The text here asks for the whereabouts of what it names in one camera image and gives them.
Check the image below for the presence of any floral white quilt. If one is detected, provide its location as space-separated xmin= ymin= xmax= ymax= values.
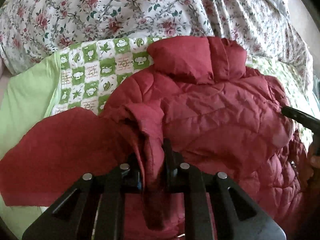
xmin=0 ymin=0 xmax=316 ymax=81

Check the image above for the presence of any right hand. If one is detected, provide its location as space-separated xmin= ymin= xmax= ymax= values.
xmin=302 ymin=141 xmax=319 ymax=190

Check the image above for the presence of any red puffer jacket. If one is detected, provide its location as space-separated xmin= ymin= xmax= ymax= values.
xmin=0 ymin=35 xmax=316 ymax=240

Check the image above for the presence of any green checkered bed sheet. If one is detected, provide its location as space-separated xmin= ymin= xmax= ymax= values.
xmin=0 ymin=36 xmax=320 ymax=238

